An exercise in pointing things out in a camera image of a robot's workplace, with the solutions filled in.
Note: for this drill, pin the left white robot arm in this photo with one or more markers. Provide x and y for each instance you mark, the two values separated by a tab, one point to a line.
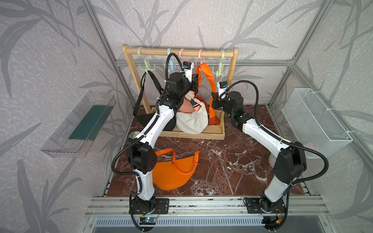
140	150

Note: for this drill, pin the dark orange crossbody bag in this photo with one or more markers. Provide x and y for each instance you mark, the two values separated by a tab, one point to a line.
206	71

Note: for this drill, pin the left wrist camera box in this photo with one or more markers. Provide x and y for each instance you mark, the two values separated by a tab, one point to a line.
187	70

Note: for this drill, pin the potted artificial flower plant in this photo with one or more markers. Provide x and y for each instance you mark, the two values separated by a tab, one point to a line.
272	160

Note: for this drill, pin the light blue hook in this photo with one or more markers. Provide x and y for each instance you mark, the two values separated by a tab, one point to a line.
171	66

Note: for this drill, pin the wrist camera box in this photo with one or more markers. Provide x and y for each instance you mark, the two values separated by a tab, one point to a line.
187	70
222	89

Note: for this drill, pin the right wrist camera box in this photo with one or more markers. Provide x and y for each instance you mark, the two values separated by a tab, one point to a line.
222	89

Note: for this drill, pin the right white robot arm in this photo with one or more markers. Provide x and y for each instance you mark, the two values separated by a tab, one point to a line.
289	158

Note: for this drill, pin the clear acrylic wall shelf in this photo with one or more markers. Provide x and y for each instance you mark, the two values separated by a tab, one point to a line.
76	134

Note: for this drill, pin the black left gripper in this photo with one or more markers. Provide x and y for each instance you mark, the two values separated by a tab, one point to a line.
194	82

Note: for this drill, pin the green hook right end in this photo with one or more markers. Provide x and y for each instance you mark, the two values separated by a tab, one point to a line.
220	72

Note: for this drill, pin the pink hook right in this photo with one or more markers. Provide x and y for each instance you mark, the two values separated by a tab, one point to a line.
200	57

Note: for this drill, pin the wooden clothes rack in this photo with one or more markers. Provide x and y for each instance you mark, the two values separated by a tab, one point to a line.
179	86

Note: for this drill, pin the bright orange crossbody bag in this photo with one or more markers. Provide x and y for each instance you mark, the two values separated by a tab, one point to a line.
175	173

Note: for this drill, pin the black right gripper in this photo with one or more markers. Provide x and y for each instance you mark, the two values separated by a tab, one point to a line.
215	100

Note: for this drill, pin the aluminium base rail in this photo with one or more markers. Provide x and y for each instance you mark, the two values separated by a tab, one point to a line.
212	211

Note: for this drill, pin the white wire mesh basket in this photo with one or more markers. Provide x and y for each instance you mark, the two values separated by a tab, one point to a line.
313	123

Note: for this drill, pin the cream white crossbody bag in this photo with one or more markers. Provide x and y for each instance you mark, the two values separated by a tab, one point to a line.
193	123

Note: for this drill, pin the pink crossbody bag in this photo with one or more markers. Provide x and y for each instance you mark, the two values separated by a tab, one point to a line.
188	106

